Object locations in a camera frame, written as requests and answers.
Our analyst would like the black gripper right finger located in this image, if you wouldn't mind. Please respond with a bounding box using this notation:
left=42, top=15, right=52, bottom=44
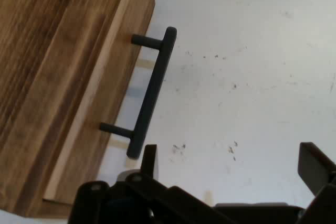
left=297, top=142, right=336, bottom=224

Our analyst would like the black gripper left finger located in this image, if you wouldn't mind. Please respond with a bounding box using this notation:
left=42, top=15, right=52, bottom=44
left=67, top=144, right=232, bottom=224

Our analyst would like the black bar drawer handle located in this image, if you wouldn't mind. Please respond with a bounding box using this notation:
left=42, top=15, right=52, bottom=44
left=99, top=26, right=177, bottom=160

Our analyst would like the dark wooden cabinet body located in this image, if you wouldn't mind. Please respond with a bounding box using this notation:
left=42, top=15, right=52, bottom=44
left=0, top=0, right=132, bottom=219

